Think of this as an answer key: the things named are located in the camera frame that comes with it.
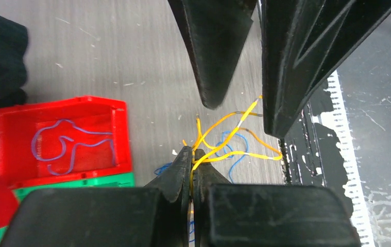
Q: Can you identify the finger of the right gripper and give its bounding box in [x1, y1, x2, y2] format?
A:
[260, 0, 391, 138]
[168, 0, 257, 110]

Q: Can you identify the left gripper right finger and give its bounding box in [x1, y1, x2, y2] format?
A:
[194, 163, 361, 246]

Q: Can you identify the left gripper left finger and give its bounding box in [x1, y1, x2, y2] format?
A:
[0, 146, 193, 246]

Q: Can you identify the green plastic bin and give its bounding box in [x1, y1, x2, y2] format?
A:
[0, 172, 136, 247]

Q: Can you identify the red plastic bin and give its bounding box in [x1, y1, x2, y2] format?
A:
[0, 96, 132, 189]

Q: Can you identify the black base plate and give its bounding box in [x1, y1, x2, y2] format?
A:
[280, 82, 353, 216]

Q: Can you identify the white slotted cable duct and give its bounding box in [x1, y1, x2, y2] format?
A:
[318, 71, 375, 247]

